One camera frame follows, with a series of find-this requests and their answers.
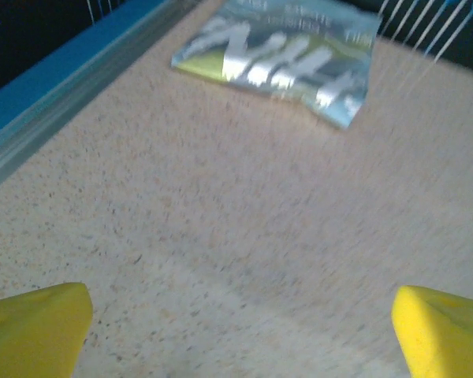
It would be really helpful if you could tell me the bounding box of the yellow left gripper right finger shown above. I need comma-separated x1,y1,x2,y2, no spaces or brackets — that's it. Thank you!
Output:
391,286,473,378

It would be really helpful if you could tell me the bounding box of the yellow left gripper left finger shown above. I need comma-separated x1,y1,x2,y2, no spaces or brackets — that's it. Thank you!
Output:
0,282,94,378

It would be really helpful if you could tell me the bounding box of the light blue printed t-shirt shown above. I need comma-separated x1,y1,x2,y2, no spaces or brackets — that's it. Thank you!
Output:
169,0,382,130

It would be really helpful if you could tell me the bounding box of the blue left table edge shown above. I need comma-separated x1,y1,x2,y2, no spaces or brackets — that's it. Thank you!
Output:
0,0,170,145

